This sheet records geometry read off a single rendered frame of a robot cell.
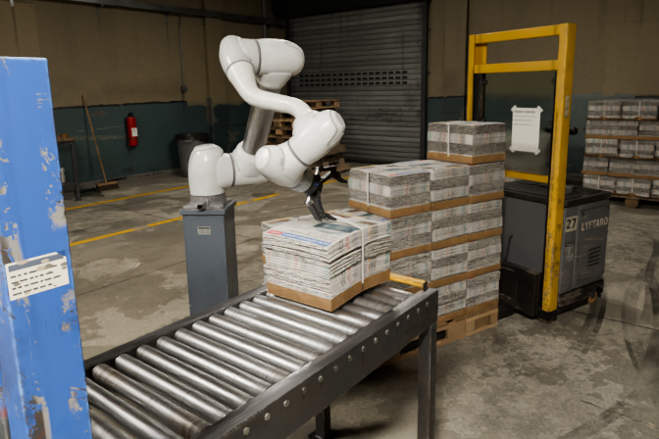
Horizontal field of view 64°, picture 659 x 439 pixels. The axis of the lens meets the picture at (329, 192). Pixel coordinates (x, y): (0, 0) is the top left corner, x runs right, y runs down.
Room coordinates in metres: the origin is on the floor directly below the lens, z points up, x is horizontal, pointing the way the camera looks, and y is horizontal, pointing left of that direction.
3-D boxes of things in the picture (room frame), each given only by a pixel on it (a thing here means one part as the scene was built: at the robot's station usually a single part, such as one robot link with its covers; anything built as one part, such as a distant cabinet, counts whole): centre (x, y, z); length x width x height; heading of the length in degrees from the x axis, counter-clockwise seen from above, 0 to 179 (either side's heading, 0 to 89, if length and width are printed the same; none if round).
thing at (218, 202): (2.31, 0.55, 1.03); 0.22 x 0.18 x 0.06; 176
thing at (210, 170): (2.33, 0.54, 1.17); 0.18 x 0.16 x 0.22; 117
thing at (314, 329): (1.55, 0.13, 0.77); 0.47 x 0.05 x 0.05; 52
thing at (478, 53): (3.71, -1.04, 0.97); 0.09 x 0.09 x 1.75; 32
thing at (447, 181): (3.05, -0.59, 0.95); 0.38 x 0.29 x 0.23; 33
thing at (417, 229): (2.82, -0.22, 0.42); 1.17 x 0.39 x 0.83; 122
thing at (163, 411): (1.15, 0.45, 0.77); 0.47 x 0.05 x 0.05; 52
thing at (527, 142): (3.44, -1.23, 1.27); 0.57 x 0.01 x 0.65; 32
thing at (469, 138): (3.20, -0.84, 0.65); 0.39 x 0.30 x 1.29; 32
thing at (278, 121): (9.60, 0.51, 0.65); 1.33 x 0.94 x 1.30; 146
